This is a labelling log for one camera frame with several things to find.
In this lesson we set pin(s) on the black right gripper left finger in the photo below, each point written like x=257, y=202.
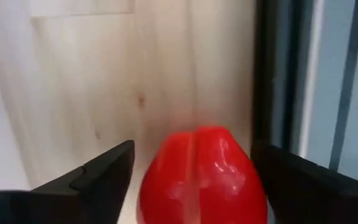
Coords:
x=73, y=202

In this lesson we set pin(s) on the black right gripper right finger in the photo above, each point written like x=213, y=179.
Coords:
x=322, y=202

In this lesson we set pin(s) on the red toy bell pepper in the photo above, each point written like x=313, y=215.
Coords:
x=204, y=180

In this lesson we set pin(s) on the black metal table frame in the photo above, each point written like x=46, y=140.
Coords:
x=272, y=62

